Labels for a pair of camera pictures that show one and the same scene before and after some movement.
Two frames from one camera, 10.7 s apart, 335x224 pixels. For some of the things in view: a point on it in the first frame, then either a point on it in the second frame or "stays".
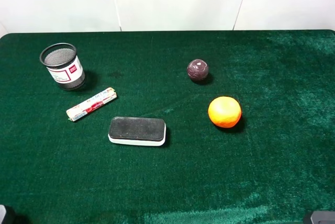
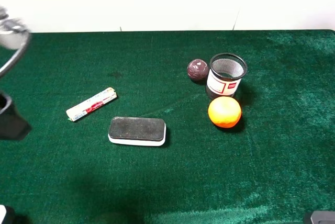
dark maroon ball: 198,69 stays
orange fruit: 224,111 stays
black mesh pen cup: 64,65 -> 226,71
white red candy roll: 74,112 stays
